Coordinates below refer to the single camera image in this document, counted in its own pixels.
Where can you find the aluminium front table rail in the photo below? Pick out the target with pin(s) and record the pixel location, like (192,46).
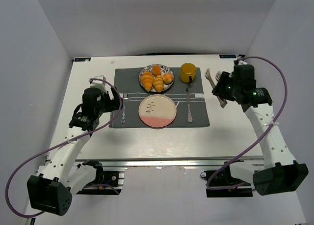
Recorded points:
(121,165)

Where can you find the round golden bread roll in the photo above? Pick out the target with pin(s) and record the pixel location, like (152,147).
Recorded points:
(167,78)

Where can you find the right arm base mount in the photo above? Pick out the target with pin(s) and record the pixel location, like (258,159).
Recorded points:
(224,179)

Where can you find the right blue corner label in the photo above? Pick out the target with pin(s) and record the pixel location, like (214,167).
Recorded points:
(227,56)

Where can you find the blue corner label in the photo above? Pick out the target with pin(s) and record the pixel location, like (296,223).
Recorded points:
(227,56)
(82,59)

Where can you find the grey striped placemat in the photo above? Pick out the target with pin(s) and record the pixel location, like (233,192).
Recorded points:
(128,79)

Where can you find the cream and pink plate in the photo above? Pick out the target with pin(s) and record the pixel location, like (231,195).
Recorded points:
(157,111)

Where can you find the blue floral plate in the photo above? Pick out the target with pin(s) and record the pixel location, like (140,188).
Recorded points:
(164,69)

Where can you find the silver metal tongs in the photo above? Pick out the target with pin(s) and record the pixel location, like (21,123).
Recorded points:
(222,102)

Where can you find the large striped croissant bread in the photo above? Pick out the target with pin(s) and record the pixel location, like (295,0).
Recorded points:
(147,79)

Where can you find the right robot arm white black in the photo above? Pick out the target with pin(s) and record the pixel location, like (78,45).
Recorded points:
(280,172)

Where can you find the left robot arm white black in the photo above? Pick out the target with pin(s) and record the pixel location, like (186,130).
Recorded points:
(53,189)

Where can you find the silver ornate table knife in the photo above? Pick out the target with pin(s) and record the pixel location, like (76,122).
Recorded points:
(190,119)

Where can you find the yellow mug black handle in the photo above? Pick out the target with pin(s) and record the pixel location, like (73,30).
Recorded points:
(188,71)

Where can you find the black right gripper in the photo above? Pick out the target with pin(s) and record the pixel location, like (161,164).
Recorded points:
(221,86)

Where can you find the silver ornate fork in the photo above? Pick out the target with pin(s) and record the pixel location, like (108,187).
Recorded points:
(125,98)

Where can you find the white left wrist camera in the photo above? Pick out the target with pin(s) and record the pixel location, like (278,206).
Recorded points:
(99,83)

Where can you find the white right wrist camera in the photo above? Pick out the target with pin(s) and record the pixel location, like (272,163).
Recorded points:
(240,62)

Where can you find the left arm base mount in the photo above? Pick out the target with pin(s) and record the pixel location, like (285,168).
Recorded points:
(109,180)

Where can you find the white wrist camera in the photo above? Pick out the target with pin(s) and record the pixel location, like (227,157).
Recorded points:
(99,83)
(240,62)

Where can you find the small striped croissant bread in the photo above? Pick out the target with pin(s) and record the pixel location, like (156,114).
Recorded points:
(158,83)

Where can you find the left blue corner label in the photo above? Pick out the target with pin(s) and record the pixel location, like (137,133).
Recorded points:
(82,59)

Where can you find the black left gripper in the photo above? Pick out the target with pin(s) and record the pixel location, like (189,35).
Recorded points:
(114,100)

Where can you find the round orange bun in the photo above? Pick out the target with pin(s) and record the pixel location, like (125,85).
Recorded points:
(156,69)

